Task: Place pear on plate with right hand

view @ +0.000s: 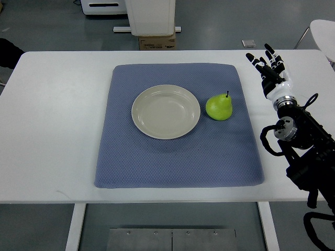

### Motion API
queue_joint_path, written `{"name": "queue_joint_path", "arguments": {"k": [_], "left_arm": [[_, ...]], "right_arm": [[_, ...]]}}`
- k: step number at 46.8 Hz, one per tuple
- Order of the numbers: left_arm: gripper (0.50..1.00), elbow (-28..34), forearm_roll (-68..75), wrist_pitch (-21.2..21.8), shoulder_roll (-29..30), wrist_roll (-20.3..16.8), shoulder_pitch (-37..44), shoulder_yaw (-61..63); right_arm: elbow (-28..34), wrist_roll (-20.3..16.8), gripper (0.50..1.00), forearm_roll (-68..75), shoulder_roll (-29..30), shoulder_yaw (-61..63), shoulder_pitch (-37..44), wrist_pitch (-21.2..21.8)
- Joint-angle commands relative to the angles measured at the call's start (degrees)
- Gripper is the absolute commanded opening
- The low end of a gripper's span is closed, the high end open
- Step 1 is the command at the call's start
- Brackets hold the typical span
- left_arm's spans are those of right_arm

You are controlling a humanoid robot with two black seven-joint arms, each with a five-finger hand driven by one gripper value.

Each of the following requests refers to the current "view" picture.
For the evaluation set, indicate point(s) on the metal base plate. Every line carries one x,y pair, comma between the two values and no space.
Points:
176,239

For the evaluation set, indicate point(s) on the white round chair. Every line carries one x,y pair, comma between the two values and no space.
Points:
322,32

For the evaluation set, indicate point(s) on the small grey floor plate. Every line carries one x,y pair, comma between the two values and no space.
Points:
248,43

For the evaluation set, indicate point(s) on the green pear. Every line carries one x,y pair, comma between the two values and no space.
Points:
219,107

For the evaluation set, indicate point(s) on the white right table leg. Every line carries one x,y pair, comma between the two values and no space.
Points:
268,226

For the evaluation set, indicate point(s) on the white table leg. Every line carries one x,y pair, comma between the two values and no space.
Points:
268,226
76,225

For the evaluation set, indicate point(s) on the brown cardboard box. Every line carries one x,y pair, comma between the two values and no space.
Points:
157,43

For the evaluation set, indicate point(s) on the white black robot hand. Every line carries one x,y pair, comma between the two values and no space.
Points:
276,82

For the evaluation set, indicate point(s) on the blue textured cloth mat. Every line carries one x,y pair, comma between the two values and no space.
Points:
213,154

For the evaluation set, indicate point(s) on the white left table leg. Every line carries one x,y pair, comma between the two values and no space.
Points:
76,225

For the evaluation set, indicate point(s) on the white cabinet on stand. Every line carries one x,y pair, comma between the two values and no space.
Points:
150,18

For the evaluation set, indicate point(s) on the beige round plate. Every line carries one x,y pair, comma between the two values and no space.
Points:
165,112

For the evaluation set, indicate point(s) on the dark object at left edge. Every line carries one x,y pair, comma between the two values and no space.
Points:
10,54

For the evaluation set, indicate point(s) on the white appliance with slot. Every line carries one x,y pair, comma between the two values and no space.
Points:
103,7

